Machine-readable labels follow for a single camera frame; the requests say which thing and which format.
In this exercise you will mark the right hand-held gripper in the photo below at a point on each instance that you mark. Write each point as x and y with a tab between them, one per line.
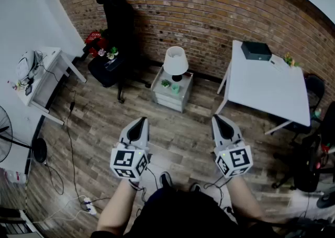
238	158

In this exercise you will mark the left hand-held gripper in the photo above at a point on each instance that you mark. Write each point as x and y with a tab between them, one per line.
123	158

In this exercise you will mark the small green plant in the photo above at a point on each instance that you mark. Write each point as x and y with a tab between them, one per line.
165	83

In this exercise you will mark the green cup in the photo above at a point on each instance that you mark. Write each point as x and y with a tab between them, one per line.
175	88

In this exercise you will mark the white table lamp black base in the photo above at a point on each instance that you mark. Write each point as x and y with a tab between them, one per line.
174	61

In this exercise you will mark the person's left forearm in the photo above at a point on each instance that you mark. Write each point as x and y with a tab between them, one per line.
115	205

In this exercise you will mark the person's right forearm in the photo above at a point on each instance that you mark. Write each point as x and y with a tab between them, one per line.
243	197

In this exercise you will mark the grey nightstand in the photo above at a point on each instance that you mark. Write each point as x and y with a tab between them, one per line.
170	101

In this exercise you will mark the person's left shoe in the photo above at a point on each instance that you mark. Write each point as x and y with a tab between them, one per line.
165	179

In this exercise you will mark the person's shoe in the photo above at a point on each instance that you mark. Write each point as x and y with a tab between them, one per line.
195	187
165	179

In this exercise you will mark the white table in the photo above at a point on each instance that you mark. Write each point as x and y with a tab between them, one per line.
261	88

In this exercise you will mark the person's right shoe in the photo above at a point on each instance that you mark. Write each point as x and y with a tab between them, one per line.
195	187

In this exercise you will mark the white and blue card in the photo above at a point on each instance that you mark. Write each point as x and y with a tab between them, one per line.
111	63

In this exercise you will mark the white power strip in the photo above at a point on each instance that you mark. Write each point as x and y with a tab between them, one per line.
90	205

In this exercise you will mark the pale green succulent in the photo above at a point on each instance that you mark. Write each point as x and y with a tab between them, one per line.
110	56

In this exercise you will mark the black mesh office chair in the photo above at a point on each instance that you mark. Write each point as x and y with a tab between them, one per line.
306	166

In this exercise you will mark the white flat box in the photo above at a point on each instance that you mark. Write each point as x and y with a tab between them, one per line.
277	63

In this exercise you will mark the black box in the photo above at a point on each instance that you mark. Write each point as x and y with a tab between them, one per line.
255	50

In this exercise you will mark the person's black shirt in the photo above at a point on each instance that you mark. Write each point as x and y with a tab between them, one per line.
183	218

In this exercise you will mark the green bottle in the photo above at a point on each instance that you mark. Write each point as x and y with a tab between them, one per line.
318	113

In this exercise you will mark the black standing fan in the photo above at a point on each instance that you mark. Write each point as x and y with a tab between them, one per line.
39	150

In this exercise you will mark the yellow flower plant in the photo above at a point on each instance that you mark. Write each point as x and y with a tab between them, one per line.
290	60

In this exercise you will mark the black folding chair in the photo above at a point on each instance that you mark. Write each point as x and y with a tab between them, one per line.
315	88

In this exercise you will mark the white desk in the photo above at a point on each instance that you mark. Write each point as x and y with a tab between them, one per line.
49	74

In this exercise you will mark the red box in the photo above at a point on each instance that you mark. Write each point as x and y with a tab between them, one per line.
93	38

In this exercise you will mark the black high-back office chair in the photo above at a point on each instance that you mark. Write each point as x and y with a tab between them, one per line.
117	22

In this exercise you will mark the small black device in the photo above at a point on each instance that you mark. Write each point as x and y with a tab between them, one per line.
28	90

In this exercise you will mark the pack of water bottles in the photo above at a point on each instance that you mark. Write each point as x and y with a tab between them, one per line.
10	175

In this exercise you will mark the white helmet-like device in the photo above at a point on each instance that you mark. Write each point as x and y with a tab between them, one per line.
24	65

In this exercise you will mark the small clear bottle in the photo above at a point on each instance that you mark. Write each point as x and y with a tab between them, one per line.
11	84

